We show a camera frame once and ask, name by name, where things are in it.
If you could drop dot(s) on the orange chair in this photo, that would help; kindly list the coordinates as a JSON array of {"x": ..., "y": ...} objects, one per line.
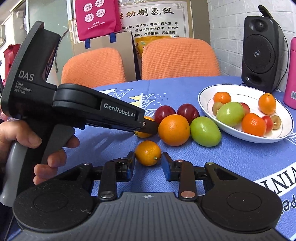
[
  {"x": 179, "y": 57},
  {"x": 94, "y": 68}
]

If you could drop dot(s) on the red peach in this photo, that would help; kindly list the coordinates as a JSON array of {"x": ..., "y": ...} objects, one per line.
[
  {"x": 269, "y": 123},
  {"x": 245, "y": 107}
]

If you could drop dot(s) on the brown longan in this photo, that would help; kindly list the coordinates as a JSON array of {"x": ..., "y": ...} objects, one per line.
[
  {"x": 216, "y": 106},
  {"x": 276, "y": 122}
]

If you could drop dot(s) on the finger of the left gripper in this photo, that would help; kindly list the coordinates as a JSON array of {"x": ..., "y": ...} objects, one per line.
[
  {"x": 128, "y": 127},
  {"x": 94, "y": 108}
]

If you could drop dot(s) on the dark red plum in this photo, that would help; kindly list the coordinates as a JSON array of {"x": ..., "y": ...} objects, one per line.
[
  {"x": 188, "y": 111},
  {"x": 162, "y": 112}
]

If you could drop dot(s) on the pink thermos bottle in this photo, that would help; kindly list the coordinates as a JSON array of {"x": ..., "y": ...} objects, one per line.
[{"x": 289, "y": 96}]

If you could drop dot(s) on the left orange chair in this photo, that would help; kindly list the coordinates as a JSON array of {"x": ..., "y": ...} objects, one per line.
[{"x": 94, "y": 68}]

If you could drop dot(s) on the small kumquat orange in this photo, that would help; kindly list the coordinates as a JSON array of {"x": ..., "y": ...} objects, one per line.
[
  {"x": 148, "y": 153},
  {"x": 149, "y": 128}
]

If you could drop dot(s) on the mandarin orange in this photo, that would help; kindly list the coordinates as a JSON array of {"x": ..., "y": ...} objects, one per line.
[
  {"x": 253, "y": 125},
  {"x": 223, "y": 97}
]

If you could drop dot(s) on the brown paper bag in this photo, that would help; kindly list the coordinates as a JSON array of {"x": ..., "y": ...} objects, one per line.
[{"x": 123, "y": 42}]

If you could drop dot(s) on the white chinese text poster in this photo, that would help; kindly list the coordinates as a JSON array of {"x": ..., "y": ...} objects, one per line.
[{"x": 157, "y": 18}]

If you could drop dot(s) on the pink tote bag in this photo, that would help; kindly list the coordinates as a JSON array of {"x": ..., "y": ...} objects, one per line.
[{"x": 96, "y": 18}]

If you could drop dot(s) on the large orange with navel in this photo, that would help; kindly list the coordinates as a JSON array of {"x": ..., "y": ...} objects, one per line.
[{"x": 267, "y": 104}]

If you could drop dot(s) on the black speaker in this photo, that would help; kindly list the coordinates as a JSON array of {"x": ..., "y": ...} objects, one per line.
[{"x": 263, "y": 51}]

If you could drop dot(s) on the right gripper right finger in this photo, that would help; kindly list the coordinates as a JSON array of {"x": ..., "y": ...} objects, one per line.
[{"x": 183, "y": 172}]

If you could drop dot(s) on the green plum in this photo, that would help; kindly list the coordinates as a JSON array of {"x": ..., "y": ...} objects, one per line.
[
  {"x": 205, "y": 132},
  {"x": 231, "y": 113}
]

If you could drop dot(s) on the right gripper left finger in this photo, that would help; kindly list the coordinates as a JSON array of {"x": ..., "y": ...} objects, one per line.
[{"x": 117, "y": 170}]

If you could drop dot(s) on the yellow snack bag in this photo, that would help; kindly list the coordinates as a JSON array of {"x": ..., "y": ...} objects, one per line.
[{"x": 142, "y": 42}]

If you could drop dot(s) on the right orange chair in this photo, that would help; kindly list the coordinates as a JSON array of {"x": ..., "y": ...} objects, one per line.
[{"x": 179, "y": 57}]

